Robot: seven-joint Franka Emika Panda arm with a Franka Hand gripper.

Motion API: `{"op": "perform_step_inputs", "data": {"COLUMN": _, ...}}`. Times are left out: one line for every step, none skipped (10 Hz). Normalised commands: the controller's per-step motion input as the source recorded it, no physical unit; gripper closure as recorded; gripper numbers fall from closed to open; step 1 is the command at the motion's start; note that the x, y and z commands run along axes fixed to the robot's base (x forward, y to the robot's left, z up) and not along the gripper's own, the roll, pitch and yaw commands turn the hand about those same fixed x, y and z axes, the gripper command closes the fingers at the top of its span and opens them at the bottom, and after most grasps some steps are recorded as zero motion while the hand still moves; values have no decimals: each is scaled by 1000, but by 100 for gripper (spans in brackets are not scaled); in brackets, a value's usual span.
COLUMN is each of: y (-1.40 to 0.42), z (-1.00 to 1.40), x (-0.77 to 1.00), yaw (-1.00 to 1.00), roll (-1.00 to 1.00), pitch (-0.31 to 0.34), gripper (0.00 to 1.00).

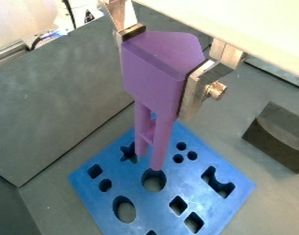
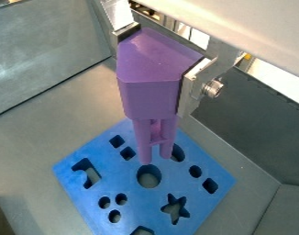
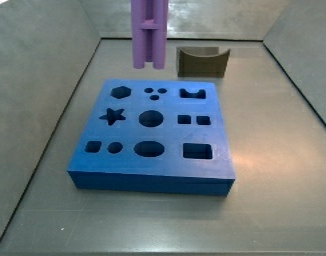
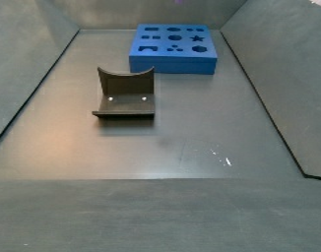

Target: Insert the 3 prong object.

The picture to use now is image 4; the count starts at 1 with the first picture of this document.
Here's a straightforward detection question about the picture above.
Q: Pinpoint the blue shape sorter block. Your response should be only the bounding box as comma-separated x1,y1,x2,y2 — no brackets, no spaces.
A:
129,24,217,75

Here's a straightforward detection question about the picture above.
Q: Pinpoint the black curved holder stand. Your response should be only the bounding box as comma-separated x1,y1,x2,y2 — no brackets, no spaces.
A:
93,68,156,118

